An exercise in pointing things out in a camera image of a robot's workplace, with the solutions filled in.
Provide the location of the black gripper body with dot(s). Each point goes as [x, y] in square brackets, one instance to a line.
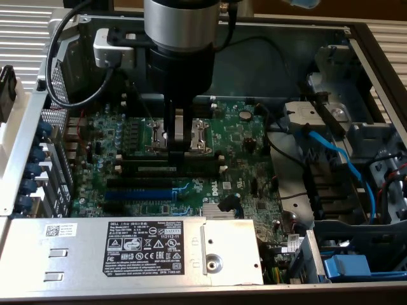
[181, 73]

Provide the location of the green RAM stick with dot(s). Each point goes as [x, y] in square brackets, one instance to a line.
[200, 164]

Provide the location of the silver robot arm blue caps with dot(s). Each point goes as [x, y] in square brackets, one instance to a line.
[181, 22]

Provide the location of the black RAM slot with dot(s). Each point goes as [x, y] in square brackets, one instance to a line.
[202, 100]
[203, 157]
[197, 175]
[202, 112]

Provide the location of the metal CPU socket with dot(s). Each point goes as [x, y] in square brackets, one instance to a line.
[201, 133]

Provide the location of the green motherboard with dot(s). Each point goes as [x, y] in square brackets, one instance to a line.
[235, 149]

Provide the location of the round coin battery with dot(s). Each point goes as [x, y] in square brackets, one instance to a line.
[245, 115]

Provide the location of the grey metal PC case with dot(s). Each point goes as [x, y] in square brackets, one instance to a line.
[241, 76]

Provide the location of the long black expansion slot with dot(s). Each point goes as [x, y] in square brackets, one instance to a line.
[140, 182]

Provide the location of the blue expansion slot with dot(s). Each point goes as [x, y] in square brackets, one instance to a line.
[140, 193]

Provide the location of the black plug with blue tab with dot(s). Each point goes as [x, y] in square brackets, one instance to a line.
[227, 203]

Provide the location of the silver finned heatsink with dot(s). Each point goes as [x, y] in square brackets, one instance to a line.
[211, 211]

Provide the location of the short black expansion slot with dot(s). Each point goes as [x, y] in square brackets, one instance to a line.
[113, 207]

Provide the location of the black box behind case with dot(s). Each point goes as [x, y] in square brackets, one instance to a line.
[101, 3]

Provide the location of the blue card retainer clip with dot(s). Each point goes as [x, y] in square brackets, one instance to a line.
[25, 202]
[28, 186]
[44, 130]
[36, 154]
[32, 170]

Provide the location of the black plastic bar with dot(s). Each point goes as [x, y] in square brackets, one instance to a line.
[330, 117]

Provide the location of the silver power supply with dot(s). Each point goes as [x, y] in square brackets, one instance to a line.
[79, 254]

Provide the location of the black finned plastic carrier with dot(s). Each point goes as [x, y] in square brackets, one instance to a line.
[330, 190]

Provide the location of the white parts rack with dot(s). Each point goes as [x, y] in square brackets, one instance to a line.
[12, 136]

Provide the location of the black computer part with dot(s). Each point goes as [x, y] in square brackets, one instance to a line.
[6, 95]

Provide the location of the grey metal disk bay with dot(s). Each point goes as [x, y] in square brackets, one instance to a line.
[365, 133]

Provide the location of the dark grey drive cage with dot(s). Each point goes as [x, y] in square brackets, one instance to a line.
[365, 235]

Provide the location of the blue plastic latch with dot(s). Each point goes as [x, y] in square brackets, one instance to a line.
[346, 267]

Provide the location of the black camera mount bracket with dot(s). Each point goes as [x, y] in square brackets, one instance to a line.
[140, 39]

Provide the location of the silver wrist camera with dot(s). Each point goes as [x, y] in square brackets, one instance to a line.
[111, 57]

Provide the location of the silver metal drive bracket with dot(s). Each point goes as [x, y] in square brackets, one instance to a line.
[305, 114]

